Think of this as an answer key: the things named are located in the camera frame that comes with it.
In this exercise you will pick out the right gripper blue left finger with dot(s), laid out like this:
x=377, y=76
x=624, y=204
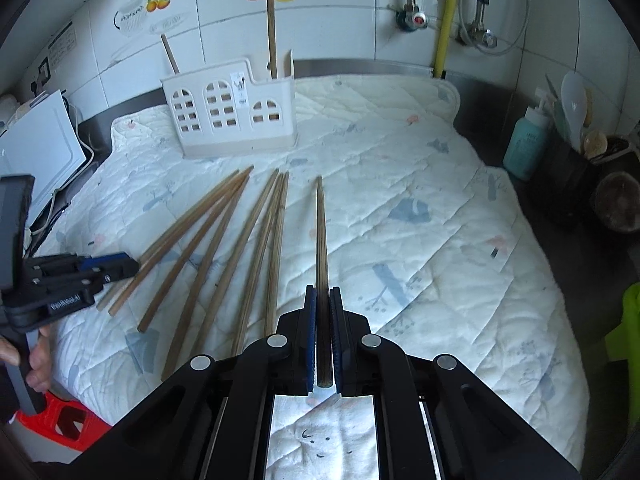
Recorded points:
x=309, y=332

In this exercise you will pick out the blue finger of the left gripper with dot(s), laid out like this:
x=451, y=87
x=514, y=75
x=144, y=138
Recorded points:
x=109, y=268

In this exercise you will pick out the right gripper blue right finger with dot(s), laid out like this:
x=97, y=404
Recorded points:
x=338, y=331

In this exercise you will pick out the person left hand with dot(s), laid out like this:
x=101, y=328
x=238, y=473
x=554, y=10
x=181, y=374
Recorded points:
x=40, y=362

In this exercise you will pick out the red plastic stool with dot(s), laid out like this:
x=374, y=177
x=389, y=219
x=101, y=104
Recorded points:
x=67, y=423

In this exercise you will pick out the white microwave oven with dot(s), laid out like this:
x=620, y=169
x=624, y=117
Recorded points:
x=44, y=144

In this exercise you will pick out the cream plastic utensil holder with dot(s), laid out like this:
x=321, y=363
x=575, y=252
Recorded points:
x=223, y=109

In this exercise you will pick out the teal soap bottle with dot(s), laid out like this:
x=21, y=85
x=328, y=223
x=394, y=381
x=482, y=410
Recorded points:
x=529, y=138

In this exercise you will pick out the green plastic basket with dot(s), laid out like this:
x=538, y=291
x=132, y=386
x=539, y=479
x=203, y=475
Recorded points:
x=622, y=344

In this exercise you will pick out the black utensil pot with spoons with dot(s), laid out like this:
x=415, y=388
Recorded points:
x=612, y=161

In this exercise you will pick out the wall power socket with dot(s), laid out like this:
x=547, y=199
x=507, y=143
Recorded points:
x=44, y=73

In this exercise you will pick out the red handle water valve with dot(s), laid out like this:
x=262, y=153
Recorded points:
x=411, y=19

